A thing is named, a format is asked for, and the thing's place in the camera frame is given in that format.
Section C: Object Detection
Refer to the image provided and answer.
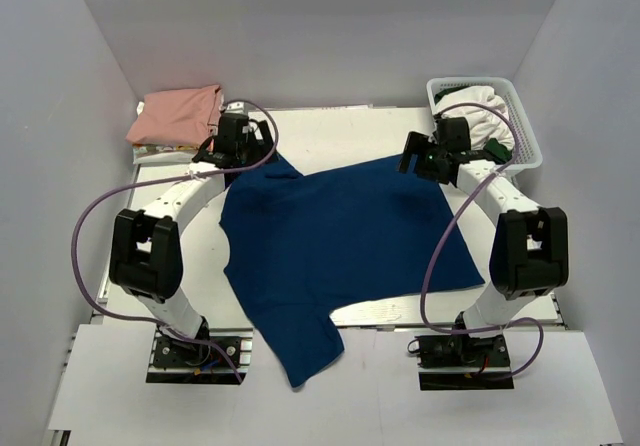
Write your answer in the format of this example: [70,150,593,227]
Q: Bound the blue t shirt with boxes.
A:
[220,156,483,388]

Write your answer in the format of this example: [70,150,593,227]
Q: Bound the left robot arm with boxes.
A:
[108,112,276,365]

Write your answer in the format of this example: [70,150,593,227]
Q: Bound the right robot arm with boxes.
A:
[398,119,569,365]

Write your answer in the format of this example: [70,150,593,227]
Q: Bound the white crumpled t shirt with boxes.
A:
[432,83,517,150]

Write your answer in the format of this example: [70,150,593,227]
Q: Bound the pink folded t shirt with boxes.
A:
[126,84,223,147]

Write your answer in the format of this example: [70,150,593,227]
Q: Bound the white plastic basket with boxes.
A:
[426,76,543,176]

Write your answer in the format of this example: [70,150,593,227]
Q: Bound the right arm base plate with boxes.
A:
[407,335,514,392]

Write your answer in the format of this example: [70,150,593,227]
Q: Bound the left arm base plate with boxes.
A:
[146,330,253,386]

